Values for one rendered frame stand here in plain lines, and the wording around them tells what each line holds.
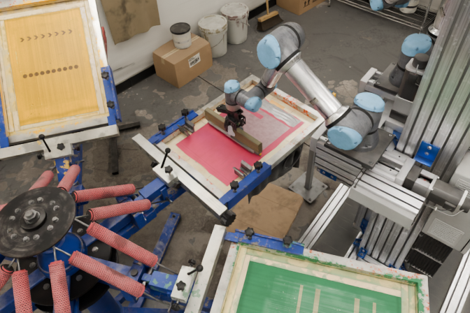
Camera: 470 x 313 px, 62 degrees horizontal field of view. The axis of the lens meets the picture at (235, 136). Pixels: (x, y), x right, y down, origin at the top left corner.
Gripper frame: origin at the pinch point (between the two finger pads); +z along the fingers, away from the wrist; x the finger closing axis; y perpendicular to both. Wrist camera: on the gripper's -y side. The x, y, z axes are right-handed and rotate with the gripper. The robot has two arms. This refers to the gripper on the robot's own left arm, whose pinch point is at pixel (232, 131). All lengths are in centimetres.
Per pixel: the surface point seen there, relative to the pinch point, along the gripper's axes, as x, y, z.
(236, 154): -7.5, 10.3, 4.3
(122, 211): -72, 10, -16
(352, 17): 299, -103, 108
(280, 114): 31.1, 7.3, 4.2
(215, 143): -9.4, -3.6, 4.7
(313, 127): 33.0, 29.4, 0.6
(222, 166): -17.8, 11.0, 4.1
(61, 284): -105, 25, -24
